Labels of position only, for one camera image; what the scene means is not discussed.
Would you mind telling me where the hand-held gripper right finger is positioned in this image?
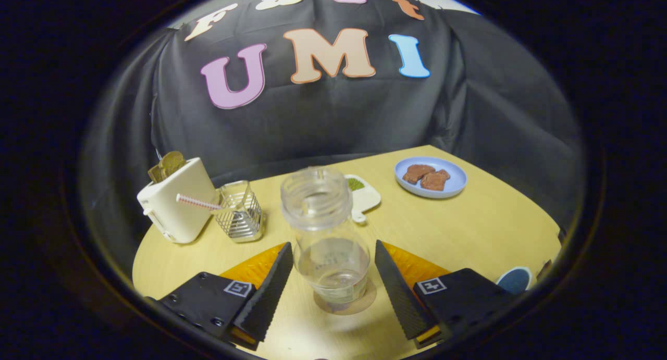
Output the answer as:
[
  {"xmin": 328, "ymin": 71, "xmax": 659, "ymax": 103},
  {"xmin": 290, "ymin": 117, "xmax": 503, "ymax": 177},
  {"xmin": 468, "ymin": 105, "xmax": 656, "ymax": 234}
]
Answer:
[{"xmin": 374, "ymin": 240, "xmax": 517, "ymax": 349}]

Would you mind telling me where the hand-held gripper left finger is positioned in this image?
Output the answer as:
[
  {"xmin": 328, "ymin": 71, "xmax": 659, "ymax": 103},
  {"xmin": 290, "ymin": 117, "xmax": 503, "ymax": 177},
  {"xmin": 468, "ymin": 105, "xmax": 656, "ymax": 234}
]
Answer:
[{"xmin": 147, "ymin": 242, "xmax": 294, "ymax": 351}]

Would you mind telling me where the clear ribbed glass cup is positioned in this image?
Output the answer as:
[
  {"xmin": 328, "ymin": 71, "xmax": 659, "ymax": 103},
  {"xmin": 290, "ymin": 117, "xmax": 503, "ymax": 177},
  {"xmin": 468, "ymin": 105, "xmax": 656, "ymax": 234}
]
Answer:
[{"xmin": 215, "ymin": 180, "xmax": 266, "ymax": 244}]

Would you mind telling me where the dark blue round coaster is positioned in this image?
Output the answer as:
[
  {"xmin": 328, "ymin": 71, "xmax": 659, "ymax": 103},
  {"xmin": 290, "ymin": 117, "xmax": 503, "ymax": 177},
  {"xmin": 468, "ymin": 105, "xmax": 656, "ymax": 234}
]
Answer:
[{"xmin": 496, "ymin": 267, "xmax": 533, "ymax": 296}]

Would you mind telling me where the small white serving board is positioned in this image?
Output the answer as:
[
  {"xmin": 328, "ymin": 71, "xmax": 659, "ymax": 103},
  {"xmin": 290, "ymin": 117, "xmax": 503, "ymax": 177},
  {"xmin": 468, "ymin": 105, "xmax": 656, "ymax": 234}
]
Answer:
[{"xmin": 343, "ymin": 174, "xmax": 381, "ymax": 225}]

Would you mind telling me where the light wooden table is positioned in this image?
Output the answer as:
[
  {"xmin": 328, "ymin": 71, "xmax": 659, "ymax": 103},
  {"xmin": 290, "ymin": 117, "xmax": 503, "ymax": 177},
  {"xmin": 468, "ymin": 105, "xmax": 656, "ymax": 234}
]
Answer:
[{"xmin": 132, "ymin": 144, "xmax": 563, "ymax": 360}]

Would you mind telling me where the red white striped straw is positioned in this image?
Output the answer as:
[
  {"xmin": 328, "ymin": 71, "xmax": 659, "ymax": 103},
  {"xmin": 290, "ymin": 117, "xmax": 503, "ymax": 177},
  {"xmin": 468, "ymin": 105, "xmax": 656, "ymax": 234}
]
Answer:
[{"xmin": 176, "ymin": 193, "xmax": 224, "ymax": 213}]

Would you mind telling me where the brown meat piece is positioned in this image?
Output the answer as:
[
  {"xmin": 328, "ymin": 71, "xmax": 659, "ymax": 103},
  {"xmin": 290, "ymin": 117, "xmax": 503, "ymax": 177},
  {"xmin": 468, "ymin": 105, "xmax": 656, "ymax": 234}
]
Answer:
[
  {"xmin": 402, "ymin": 164, "xmax": 436, "ymax": 185},
  {"xmin": 420, "ymin": 169, "xmax": 451, "ymax": 192}
]

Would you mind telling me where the light blue plate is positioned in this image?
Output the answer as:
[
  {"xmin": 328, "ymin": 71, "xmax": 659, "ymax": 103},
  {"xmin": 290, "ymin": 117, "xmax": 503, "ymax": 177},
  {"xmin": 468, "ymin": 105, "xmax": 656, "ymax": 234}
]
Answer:
[{"xmin": 394, "ymin": 157, "xmax": 468, "ymax": 200}]

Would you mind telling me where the cream toaster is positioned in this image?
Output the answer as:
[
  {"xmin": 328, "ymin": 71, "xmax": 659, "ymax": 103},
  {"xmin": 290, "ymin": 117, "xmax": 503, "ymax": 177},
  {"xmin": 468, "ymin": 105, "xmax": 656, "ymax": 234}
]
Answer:
[{"xmin": 137, "ymin": 157, "xmax": 220, "ymax": 245}]

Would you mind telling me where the brown toast slice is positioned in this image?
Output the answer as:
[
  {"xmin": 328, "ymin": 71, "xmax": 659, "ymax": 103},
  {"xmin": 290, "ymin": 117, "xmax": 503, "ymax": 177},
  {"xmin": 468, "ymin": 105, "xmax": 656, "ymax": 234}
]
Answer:
[{"xmin": 147, "ymin": 151, "xmax": 187, "ymax": 184}]

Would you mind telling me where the black backdrop cloth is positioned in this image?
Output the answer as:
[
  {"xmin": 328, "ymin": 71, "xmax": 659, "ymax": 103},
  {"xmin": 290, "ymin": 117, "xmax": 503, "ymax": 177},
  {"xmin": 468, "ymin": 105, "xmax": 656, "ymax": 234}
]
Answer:
[{"xmin": 78, "ymin": 0, "xmax": 587, "ymax": 235}]

